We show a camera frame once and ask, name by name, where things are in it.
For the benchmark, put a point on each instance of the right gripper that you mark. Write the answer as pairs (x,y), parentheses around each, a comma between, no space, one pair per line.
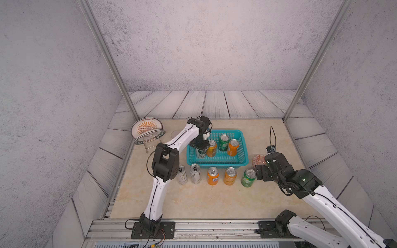
(264,169)

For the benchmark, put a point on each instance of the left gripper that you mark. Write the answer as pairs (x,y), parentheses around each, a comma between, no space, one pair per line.
(203,148)

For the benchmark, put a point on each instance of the gold green can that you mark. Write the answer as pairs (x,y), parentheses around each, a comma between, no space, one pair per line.
(201,153)

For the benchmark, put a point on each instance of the white Monster can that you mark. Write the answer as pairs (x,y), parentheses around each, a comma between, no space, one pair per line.
(182,175)
(195,171)

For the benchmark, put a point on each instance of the teal plastic basket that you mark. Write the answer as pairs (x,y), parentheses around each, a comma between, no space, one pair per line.
(222,159)

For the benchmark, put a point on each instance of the orange fanta can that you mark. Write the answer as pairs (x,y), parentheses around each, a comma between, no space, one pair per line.
(212,176)
(233,146)

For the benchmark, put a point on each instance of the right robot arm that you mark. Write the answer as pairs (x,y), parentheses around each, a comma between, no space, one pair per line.
(306,186)

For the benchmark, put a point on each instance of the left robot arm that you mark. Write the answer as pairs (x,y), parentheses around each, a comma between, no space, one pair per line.
(165,167)

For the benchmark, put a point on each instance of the decorated plate on stand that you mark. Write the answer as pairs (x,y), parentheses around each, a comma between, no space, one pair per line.
(145,125)

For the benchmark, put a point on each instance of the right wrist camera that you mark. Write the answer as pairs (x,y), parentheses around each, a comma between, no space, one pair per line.
(277,159)

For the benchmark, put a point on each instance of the wire plate stand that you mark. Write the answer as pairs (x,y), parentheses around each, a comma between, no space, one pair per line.
(148,138)

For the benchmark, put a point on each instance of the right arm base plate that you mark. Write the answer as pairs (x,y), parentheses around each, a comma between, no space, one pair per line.
(272,229)

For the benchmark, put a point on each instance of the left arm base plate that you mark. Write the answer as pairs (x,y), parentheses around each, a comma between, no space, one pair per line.
(157,230)

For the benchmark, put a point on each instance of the aluminium mounting rail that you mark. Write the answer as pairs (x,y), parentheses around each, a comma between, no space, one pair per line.
(188,234)

